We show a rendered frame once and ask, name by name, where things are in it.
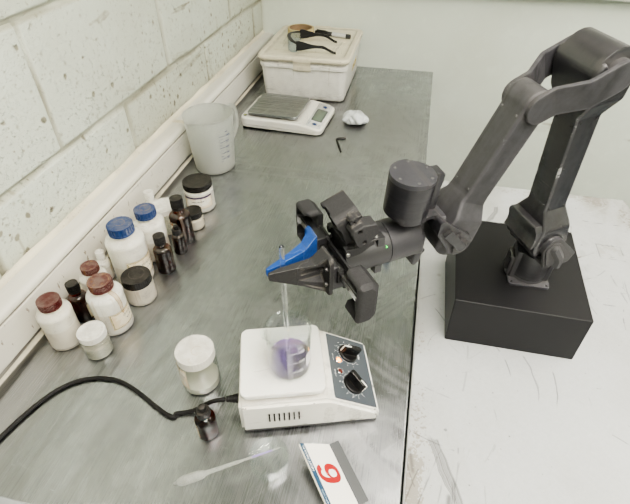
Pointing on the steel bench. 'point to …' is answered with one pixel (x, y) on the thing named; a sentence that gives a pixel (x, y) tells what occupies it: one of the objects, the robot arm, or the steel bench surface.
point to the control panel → (349, 371)
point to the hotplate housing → (302, 406)
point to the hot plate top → (257, 369)
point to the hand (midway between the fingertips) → (294, 267)
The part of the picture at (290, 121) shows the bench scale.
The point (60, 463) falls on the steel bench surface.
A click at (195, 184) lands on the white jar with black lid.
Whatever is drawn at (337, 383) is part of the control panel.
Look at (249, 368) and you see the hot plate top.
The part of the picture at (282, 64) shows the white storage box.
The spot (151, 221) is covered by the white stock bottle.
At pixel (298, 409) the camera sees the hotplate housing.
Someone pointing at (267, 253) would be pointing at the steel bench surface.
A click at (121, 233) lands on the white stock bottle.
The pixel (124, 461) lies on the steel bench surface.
